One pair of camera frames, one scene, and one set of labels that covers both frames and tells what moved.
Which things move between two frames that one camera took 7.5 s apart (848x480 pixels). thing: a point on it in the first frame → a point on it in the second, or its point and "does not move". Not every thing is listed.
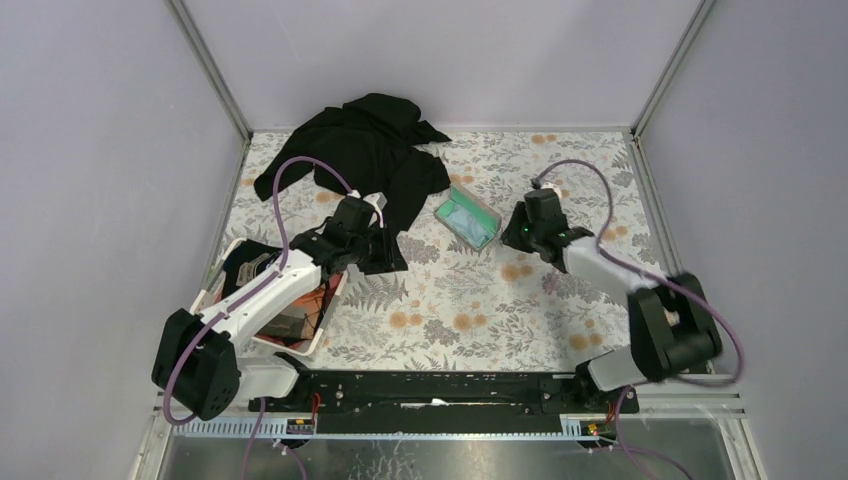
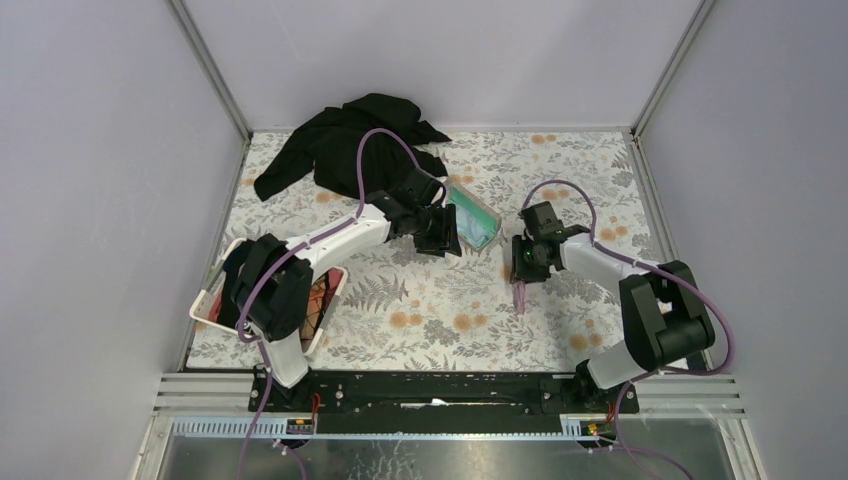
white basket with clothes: (296, 330) does not move
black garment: (369, 144) does not move
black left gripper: (391, 258) → (444, 239)
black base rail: (442, 403) does not move
